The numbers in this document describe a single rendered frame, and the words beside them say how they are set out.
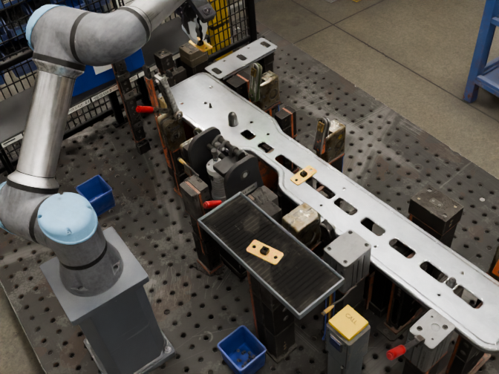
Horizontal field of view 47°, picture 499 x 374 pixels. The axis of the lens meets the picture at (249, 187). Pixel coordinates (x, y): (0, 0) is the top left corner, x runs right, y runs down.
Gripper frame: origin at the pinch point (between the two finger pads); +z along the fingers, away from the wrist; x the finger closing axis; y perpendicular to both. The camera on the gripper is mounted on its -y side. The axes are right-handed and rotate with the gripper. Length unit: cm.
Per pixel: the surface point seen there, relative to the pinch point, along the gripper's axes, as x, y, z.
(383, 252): 3, -81, 27
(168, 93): 15.7, -1.8, 11.4
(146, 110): 23.9, -1.2, 13.7
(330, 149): -16, -43, 28
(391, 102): -147, 37, 126
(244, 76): -21.0, 8.0, 28.6
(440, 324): 13, -106, 22
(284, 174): 3.2, -41.9, 27.1
